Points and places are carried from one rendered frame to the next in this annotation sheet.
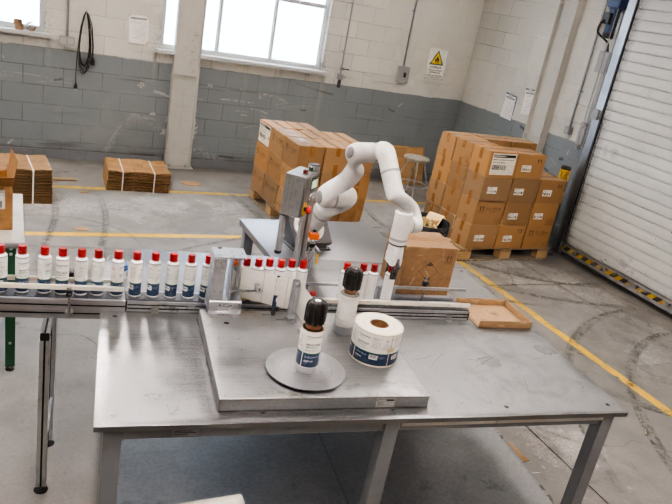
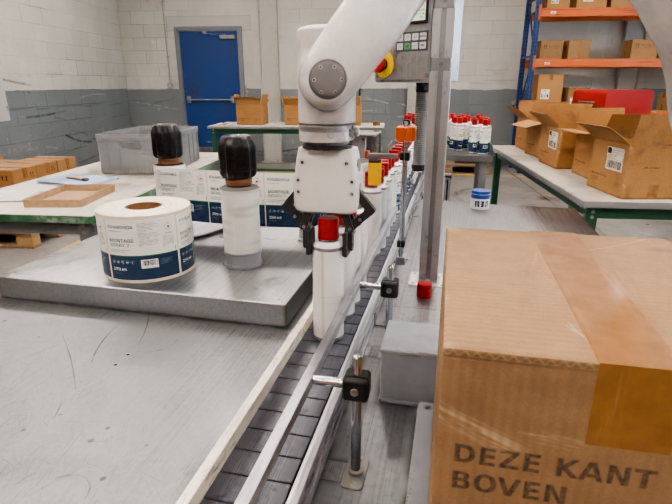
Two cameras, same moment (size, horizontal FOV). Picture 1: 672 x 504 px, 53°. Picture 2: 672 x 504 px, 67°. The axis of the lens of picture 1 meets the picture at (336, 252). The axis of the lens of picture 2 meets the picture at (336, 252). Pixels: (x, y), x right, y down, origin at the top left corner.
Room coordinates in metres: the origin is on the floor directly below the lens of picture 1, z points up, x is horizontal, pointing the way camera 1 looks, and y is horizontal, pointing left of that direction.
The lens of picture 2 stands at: (3.43, -0.91, 1.28)
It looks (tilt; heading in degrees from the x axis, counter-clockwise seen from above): 18 degrees down; 123
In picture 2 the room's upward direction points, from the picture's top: straight up
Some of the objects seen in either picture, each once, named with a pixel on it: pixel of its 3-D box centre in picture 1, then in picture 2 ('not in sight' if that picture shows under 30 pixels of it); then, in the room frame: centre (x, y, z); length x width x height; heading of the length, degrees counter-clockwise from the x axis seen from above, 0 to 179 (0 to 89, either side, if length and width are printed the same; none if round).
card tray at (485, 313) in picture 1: (492, 312); not in sight; (3.21, -0.86, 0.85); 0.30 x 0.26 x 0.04; 110
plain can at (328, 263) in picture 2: (388, 284); (328, 278); (2.99, -0.28, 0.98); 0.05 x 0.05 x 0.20
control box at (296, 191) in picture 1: (300, 192); (416, 37); (2.90, 0.21, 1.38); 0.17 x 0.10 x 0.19; 165
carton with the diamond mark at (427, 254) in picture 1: (418, 262); (562, 409); (3.38, -0.44, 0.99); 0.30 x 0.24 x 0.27; 111
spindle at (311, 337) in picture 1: (311, 334); (170, 175); (2.24, 0.03, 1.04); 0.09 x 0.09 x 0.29
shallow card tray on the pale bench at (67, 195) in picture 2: not in sight; (72, 195); (1.25, 0.28, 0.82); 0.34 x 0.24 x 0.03; 124
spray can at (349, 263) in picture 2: (371, 283); (341, 260); (2.96, -0.19, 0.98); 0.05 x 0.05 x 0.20
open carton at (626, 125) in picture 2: not in sight; (612, 144); (3.14, 2.30, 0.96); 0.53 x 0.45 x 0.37; 30
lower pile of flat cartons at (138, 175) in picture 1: (136, 174); not in sight; (6.87, 2.25, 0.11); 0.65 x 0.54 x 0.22; 115
